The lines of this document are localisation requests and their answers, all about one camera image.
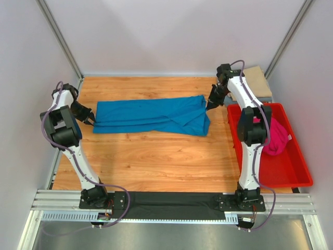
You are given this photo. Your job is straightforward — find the blue t-shirt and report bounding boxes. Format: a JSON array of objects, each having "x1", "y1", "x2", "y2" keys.
[{"x1": 93, "y1": 95, "x2": 210, "y2": 136}]

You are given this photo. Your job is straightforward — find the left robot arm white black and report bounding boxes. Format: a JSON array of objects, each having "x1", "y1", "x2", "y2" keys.
[{"x1": 40, "y1": 81, "x2": 109, "y2": 208}]

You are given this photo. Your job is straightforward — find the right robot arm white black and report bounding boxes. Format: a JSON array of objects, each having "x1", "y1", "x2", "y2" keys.
[{"x1": 206, "y1": 64, "x2": 272, "y2": 207}]

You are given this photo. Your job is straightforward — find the grey-blue folded t-shirt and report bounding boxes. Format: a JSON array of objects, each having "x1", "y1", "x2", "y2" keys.
[{"x1": 224, "y1": 93, "x2": 272, "y2": 107}]

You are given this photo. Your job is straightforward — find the beige folded t-shirt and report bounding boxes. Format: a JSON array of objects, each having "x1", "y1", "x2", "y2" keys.
[{"x1": 244, "y1": 66, "x2": 272, "y2": 98}]

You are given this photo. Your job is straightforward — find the pink t-shirt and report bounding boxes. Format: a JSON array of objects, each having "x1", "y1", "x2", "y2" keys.
[{"x1": 260, "y1": 118, "x2": 291, "y2": 156}]

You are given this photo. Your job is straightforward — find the red plastic bin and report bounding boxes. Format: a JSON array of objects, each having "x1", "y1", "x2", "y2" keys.
[{"x1": 226, "y1": 103, "x2": 313, "y2": 189}]

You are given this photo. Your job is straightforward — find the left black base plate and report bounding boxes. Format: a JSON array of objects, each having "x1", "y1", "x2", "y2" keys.
[{"x1": 79, "y1": 191, "x2": 128, "y2": 211}]

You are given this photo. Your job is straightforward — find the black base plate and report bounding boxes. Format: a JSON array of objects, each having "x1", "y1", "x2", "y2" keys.
[
  {"x1": 79, "y1": 191, "x2": 128, "y2": 211},
  {"x1": 213, "y1": 193, "x2": 266, "y2": 212}
]

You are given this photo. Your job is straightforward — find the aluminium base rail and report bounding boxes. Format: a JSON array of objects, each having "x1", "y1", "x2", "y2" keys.
[{"x1": 18, "y1": 190, "x2": 327, "y2": 249}]

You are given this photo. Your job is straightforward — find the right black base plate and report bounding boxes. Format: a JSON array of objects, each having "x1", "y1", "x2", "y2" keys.
[{"x1": 213, "y1": 193, "x2": 266, "y2": 212}]

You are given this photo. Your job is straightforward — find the left aluminium corner post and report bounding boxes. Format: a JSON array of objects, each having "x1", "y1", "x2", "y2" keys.
[{"x1": 36, "y1": 0, "x2": 84, "y2": 80}]

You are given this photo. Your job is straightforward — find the aluminium corner post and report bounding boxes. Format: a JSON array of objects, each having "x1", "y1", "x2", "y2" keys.
[
  {"x1": 264, "y1": 0, "x2": 315, "y2": 80},
  {"x1": 36, "y1": 0, "x2": 84, "y2": 80}
]

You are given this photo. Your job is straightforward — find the right aluminium corner post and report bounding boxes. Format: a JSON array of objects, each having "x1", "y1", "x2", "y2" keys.
[{"x1": 264, "y1": 0, "x2": 315, "y2": 80}]

